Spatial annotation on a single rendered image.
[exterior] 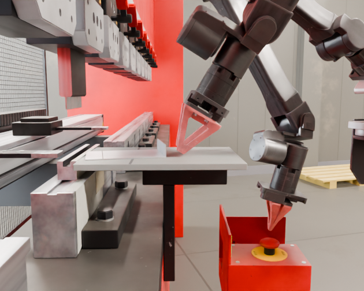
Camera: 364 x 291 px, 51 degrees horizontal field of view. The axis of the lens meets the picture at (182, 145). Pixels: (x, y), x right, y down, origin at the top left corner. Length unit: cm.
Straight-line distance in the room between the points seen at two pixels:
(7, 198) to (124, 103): 162
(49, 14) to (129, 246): 35
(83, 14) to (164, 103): 226
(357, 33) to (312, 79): 442
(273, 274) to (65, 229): 41
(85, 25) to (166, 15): 229
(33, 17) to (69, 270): 32
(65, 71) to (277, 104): 46
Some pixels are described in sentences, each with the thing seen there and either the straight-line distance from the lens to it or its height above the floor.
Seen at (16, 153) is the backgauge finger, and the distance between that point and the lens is 70.
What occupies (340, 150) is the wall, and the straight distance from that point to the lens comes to 601.
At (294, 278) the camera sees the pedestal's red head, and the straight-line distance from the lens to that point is 80.
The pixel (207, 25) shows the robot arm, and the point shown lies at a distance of 62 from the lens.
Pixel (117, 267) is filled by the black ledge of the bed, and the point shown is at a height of 87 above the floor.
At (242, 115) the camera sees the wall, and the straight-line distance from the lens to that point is 511.
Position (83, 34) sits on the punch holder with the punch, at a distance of 58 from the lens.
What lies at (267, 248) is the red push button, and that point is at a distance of 80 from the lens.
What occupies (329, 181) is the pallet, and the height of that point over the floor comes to 9.
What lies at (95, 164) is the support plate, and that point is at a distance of 58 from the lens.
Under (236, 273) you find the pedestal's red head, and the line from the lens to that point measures 78.
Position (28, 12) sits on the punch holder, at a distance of 40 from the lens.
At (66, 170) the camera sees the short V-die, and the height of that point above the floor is 99.
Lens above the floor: 111
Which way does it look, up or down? 8 degrees down
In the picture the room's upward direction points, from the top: straight up
